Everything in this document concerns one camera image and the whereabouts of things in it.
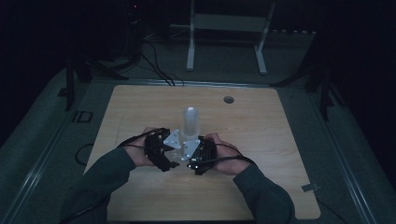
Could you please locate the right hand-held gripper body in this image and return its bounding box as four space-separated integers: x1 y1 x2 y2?
181 135 219 171

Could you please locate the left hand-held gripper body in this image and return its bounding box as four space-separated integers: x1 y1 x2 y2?
144 127 182 166

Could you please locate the translucent bottle with white base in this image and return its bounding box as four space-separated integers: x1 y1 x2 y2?
172 106 201 163

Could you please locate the person's left hand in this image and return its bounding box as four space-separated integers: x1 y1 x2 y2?
125 126 157 168

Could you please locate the person's right hand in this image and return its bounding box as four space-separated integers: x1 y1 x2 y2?
205 133 250 176

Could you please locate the grey tape piece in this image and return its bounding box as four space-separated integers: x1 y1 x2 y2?
301 183 320 193

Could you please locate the dark equipment with red light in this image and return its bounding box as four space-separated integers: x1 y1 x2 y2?
123 0 145 64

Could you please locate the white metal stand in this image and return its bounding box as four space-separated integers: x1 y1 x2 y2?
185 0 277 76

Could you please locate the white power strip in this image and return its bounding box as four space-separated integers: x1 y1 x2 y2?
270 29 318 35

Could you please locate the left hand-held gripper black cable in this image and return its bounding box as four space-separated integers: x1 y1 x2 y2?
117 127 166 149

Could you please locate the hand-held gripper black cable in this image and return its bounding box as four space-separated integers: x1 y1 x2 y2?
199 142 258 167
117 127 166 149

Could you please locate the right hand-held gripper black cable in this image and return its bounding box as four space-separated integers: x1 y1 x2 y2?
199 142 258 167

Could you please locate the metal floor rail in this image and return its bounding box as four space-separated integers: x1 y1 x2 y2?
306 90 379 224
92 78 272 89
0 118 74 224

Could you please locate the black floor cables bundle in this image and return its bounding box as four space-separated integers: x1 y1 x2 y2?
136 39 185 87

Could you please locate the thin black floor cable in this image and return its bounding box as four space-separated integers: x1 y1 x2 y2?
317 199 351 224

